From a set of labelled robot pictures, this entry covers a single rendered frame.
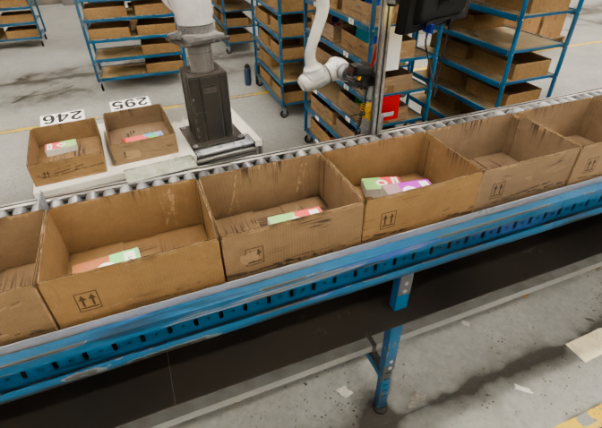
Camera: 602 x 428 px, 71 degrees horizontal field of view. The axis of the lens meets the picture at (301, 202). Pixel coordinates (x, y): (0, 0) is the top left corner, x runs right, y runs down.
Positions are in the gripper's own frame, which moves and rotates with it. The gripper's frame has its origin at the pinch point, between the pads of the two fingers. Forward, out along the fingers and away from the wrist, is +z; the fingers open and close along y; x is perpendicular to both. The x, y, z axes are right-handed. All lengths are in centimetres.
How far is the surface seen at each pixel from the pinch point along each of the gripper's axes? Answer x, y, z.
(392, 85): 16, 38, -36
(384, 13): -36.0, -1.7, 11.2
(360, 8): -25, 22, -52
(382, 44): -23.6, -1.5, 11.2
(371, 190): 3, -40, 76
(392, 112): 12.1, 11.5, 6.8
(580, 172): 0, 28, 96
